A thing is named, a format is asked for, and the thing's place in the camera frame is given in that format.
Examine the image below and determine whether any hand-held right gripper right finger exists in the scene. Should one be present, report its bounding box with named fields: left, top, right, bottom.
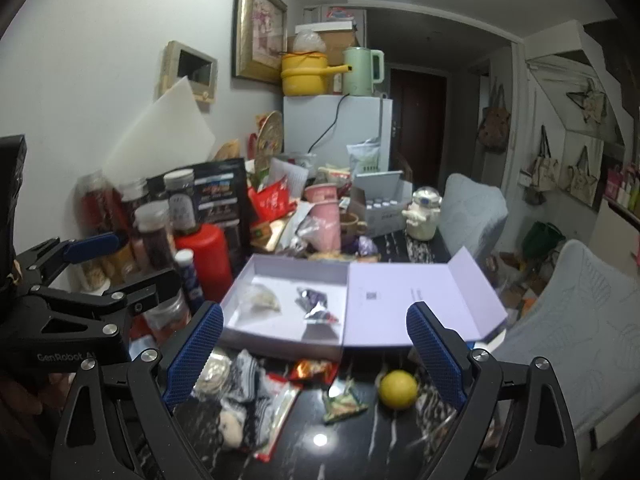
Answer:
left=406, top=301, right=583, bottom=480

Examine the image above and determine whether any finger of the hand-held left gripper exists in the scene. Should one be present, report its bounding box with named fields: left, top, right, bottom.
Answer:
left=27, top=269, right=183, bottom=348
left=14, top=232, right=129, bottom=288

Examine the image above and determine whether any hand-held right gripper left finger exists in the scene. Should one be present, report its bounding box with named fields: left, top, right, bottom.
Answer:
left=50, top=301, right=224, bottom=480

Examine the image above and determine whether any lilac gift box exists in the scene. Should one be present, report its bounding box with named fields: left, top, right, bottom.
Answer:
left=220, top=247, right=508, bottom=361

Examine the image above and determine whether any red gold snack packet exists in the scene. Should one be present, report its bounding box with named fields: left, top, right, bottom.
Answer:
left=291, top=359, right=340, bottom=387

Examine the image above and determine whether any person's left hand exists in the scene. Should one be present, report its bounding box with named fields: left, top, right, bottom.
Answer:
left=0, top=371, right=77, bottom=441

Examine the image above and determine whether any jar with beige contents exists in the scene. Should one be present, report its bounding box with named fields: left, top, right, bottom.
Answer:
left=80, top=260, right=108, bottom=291

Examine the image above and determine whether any silver foil packet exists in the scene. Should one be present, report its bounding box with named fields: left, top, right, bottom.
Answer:
left=194, top=347, right=232, bottom=396

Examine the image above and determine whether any jar with yellow contents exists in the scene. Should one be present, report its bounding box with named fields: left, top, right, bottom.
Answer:
left=102, top=245, right=141, bottom=286

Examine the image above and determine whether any short glass jar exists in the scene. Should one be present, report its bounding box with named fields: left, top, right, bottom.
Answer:
left=145, top=290, right=193, bottom=332

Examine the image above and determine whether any jar with red contents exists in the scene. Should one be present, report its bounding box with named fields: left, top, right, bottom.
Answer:
left=77, top=170, right=128, bottom=241

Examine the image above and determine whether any blue white tablet tube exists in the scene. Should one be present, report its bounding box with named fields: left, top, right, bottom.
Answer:
left=174, top=249, right=203, bottom=316

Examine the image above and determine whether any yellow lemon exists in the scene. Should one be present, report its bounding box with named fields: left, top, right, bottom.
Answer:
left=378, top=370, right=419, bottom=409

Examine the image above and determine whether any jar with dark contents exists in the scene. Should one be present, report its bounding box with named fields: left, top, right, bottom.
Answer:
left=134, top=203, right=176, bottom=273

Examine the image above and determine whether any black white striped packet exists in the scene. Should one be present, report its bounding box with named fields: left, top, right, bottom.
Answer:
left=220, top=350, right=273, bottom=448

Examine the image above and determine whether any red canister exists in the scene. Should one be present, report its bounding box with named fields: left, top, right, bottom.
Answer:
left=174, top=222, right=235, bottom=306

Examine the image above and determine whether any beige round biscuit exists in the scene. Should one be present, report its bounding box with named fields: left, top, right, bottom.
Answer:
left=218, top=410, right=246, bottom=448

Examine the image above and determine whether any clear beige snack packet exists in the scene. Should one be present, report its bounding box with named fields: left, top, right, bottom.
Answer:
left=240, top=284, right=283, bottom=313

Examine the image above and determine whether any jar with white label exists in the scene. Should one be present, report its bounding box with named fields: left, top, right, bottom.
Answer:
left=164, top=169, right=197, bottom=233

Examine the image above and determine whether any red white snack packet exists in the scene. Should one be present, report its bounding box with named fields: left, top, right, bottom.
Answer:
left=254, top=375, right=303, bottom=463

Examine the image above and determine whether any green snack packet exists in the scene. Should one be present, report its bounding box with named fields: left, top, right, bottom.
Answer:
left=321, top=380, right=368, bottom=423

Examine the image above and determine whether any black printed box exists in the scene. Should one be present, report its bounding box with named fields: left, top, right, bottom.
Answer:
left=146, top=157, right=251, bottom=251

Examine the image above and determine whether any silver purple snack packet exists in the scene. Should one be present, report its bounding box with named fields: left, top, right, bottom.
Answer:
left=295, top=285, right=342, bottom=326

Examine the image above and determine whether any white foam board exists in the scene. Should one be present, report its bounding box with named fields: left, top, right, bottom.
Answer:
left=102, top=76, right=217, bottom=176

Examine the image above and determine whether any grey padded chair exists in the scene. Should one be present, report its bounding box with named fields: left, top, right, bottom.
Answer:
left=492, top=239, right=640, bottom=456
left=440, top=173, right=508, bottom=261

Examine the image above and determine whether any white astronaut figurine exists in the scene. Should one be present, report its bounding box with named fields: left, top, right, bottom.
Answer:
left=402, top=186, right=443, bottom=241

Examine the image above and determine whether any white open carton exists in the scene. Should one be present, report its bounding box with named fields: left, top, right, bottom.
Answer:
left=350, top=170, right=415, bottom=238

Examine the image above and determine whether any brown mug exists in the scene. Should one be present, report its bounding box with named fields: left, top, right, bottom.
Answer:
left=340, top=211, right=368, bottom=236

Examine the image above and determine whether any red snack bag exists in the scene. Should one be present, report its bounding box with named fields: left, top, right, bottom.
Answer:
left=247, top=175, right=296, bottom=223

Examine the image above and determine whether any green bag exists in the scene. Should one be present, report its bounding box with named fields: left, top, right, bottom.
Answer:
left=522, top=221, right=566, bottom=261

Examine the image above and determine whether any pink cup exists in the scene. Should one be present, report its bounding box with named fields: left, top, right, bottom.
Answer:
left=303, top=183, right=343, bottom=252

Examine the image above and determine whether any white paper sheet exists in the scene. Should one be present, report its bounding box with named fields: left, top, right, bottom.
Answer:
left=267, top=157, right=310, bottom=196

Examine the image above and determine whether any small dark bag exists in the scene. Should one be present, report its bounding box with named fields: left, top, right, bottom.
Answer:
left=522, top=180, right=546, bottom=206

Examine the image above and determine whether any gold decorative plate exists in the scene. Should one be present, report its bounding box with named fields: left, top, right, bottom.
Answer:
left=252, top=110, right=285, bottom=171

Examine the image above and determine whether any green white pouch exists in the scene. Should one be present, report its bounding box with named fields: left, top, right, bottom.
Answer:
left=346, top=139, right=382, bottom=176

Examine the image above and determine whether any beige tote bag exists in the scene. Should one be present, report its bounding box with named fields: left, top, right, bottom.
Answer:
left=570, top=146, right=601, bottom=197
left=530, top=125, right=561, bottom=192

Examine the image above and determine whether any dark wooden door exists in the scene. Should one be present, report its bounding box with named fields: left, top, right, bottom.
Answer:
left=390, top=67, right=446, bottom=176

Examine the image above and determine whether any white fridge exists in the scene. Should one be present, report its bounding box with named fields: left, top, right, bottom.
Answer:
left=282, top=94, right=394, bottom=173

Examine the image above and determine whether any brown patterned bag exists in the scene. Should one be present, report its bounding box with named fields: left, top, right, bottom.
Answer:
left=477, top=82, right=511, bottom=153

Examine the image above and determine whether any row of colourful bottles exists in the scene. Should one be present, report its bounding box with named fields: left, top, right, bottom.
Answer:
left=605, top=162, right=640, bottom=211

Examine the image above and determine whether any yellow pot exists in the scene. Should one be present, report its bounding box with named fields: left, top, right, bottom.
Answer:
left=280, top=51, right=351, bottom=97

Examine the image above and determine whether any gold framed picture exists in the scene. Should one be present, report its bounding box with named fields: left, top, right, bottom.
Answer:
left=231, top=0, right=288, bottom=85

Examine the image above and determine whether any green electric kettle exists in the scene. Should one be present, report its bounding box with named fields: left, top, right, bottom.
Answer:
left=341, top=46, right=386, bottom=97

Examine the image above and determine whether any clear plastic bag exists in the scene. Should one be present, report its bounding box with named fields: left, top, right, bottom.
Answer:
left=291, top=30, right=328, bottom=56

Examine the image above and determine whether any brown cardboard box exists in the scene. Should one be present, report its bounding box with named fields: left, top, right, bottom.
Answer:
left=287, top=20, right=361, bottom=68

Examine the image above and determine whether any colourful flat box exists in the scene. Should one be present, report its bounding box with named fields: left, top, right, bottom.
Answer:
left=325, top=5, right=368, bottom=23

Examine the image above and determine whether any beige wall intercom panel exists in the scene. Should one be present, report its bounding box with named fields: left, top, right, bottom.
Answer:
left=157, top=41, right=219, bottom=106

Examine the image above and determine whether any black power cable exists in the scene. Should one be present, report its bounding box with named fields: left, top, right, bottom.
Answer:
left=307, top=92, right=351, bottom=155

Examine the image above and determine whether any star wall ornament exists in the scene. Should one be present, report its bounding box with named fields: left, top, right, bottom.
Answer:
left=567, top=80, right=608, bottom=123

